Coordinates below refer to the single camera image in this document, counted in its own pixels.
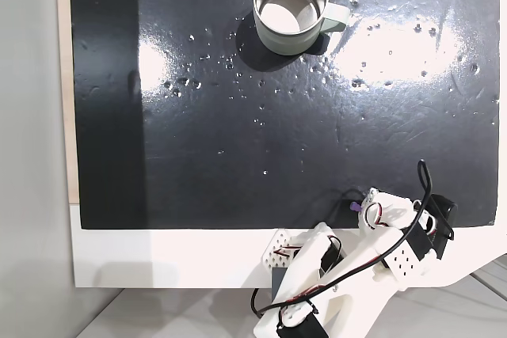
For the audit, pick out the purple pen grip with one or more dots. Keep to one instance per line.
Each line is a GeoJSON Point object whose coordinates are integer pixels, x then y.
{"type": "Point", "coordinates": [353, 207]}

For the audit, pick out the black glossy mat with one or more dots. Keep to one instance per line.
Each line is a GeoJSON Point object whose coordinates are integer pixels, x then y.
{"type": "Point", "coordinates": [237, 124]}

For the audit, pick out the pale green metal mug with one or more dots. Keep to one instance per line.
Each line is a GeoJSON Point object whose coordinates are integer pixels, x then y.
{"type": "Point", "coordinates": [291, 9]}

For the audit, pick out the black camera box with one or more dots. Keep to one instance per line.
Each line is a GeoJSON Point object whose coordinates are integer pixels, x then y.
{"type": "Point", "coordinates": [443, 208]}

